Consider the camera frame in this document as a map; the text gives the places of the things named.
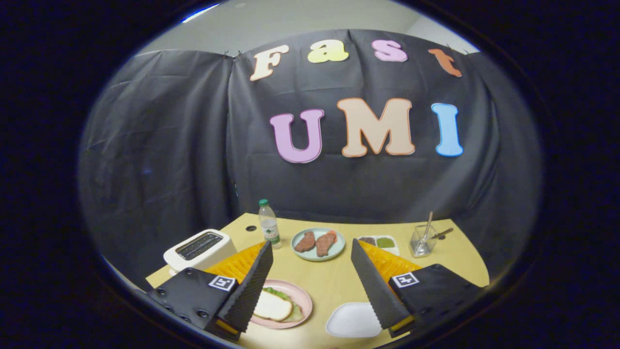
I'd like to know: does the white divided dish of beans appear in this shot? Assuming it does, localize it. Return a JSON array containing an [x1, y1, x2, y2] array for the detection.
[[357, 235, 401, 257]]

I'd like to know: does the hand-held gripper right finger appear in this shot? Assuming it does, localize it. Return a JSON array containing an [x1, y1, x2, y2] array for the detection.
[[350, 238, 485, 339]]

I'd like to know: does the small white plate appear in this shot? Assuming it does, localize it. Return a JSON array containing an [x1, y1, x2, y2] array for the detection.
[[325, 302, 384, 339]]

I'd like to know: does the brown crust bread slice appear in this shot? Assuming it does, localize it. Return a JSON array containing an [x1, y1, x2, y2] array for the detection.
[[252, 289, 294, 322]]

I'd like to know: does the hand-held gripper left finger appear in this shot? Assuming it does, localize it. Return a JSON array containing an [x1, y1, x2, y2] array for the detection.
[[147, 240, 274, 342]]

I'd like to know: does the green lettuce leaf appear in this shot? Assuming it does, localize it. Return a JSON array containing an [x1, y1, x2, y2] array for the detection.
[[263, 286, 305, 322]]

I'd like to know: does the black backdrop cloth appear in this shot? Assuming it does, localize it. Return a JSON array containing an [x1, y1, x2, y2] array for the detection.
[[77, 28, 543, 291]]

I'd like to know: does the wooden handled utensil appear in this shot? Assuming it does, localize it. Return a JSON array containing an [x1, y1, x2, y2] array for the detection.
[[420, 211, 434, 244]]

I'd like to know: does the cream white toaster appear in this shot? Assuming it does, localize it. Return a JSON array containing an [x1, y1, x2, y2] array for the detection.
[[163, 229, 238, 272]]

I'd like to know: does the clear water bottle green cap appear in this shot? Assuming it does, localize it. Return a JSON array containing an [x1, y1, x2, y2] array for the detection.
[[258, 198, 282, 250]]

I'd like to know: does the pink round plate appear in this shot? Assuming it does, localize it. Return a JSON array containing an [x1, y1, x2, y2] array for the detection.
[[249, 279, 314, 330]]

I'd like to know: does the light blue oval plate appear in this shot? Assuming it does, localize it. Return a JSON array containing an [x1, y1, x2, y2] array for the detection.
[[291, 227, 347, 262]]

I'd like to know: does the brown meat piece orange edge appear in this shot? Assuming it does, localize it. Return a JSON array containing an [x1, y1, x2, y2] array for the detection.
[[315, 230, 338, 258]]

